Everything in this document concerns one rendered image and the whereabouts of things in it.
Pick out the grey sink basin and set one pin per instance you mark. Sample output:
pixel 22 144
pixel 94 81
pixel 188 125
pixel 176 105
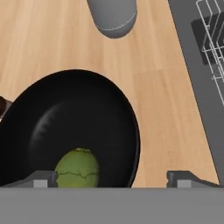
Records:
pixel 201 96

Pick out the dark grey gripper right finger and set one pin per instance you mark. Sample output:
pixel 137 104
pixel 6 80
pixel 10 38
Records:
pixel 181 179

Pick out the black round pan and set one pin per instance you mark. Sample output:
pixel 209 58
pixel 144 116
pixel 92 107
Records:
pixel 73 122

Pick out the grey cylinder tap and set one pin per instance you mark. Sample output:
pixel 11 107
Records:
pixel 113 17

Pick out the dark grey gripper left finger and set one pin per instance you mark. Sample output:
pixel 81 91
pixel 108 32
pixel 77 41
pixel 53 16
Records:
pixel 43 178

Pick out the green lime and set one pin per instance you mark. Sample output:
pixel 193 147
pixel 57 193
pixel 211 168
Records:
pixel 77 169

